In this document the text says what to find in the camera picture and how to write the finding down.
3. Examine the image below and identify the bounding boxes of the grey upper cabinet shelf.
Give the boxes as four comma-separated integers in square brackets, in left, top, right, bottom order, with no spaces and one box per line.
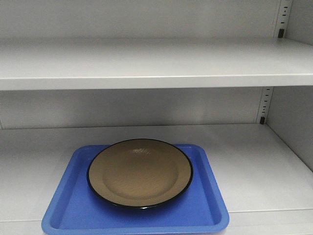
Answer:
[0,38,313,91]

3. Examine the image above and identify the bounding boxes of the black lower shelf clip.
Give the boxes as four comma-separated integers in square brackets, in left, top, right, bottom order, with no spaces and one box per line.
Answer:
[259,117,266,124]

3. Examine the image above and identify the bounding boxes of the beige plate with black rim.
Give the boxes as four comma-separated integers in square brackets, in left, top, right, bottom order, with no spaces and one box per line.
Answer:
[87,139,193,209]

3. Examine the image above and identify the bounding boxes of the blue plastic tray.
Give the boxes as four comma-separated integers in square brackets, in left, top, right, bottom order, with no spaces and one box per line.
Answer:
[41,144,229,235]

